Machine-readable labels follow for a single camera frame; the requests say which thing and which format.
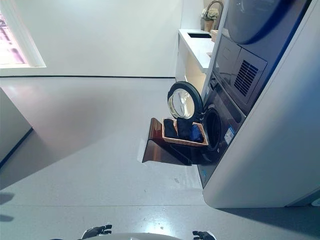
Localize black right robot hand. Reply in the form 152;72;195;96
192;230;216;240

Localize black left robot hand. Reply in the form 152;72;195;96
81;224;113;240

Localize rectangular wicker laundry basket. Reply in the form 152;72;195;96
161;117;209;146

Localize blue garment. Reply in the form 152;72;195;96
189;124;203;142

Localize black garment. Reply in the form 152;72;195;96
176;117;193;140
163;119;179;138

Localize dark grey washing machine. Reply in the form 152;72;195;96
192;72;248;188

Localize silver robot torso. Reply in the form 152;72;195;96
49;232;201;240

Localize glossy brown stool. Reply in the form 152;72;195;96
141;117;193;166

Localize round glass washer door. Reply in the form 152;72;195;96
167;81;205;123

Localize grey cabinet with black edge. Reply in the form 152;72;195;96
0;87;33;166

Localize white counter table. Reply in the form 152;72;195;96
174;28;218;81

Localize grey stacked dryer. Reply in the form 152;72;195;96
212;0;313;116

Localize white appliance enclosure panel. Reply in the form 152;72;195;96
202;0;320;208

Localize bright window with frame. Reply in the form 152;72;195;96
0;0;47;68

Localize flower basket with handle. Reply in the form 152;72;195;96
201;0;225;32

